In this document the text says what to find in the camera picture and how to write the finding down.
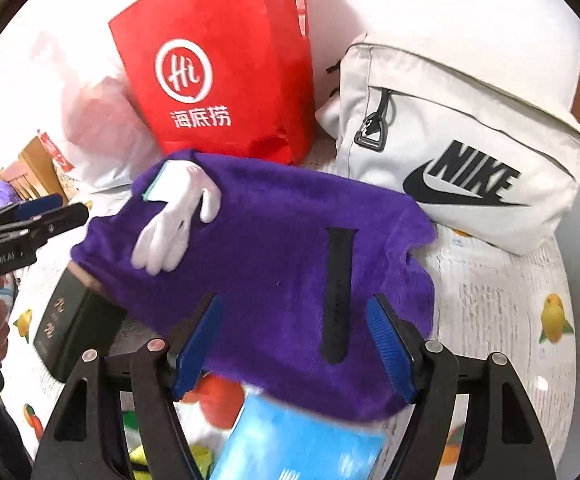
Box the white plastic bag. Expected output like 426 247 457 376
30 32 165 193

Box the purple fluffy cloth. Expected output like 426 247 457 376
69 149 440 423

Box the wooden bed frame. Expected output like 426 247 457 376
0 135 78 206

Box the fruit printed bed sheet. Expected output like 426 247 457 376
0 145 578 480

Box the white packet with teal edge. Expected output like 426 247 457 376
142 159 181 203

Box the blue packet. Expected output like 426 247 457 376
209 392 388 480

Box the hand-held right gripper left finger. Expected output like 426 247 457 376
31 292 223 480

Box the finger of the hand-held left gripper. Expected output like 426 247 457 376
0 202 90 260
0 194 66 236

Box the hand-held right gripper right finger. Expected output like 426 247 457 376
367 292 558 480

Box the black watch strap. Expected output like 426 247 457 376
321 226 359 365

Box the purple plush toy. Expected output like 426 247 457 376
0 180 18 211

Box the white glove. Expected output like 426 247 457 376
131 161 222 276

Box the white fabric backpack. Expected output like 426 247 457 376
315 32 580 257

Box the red paper bag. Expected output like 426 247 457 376
108 0 317 167

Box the dark green box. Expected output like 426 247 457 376
33 265 128 383

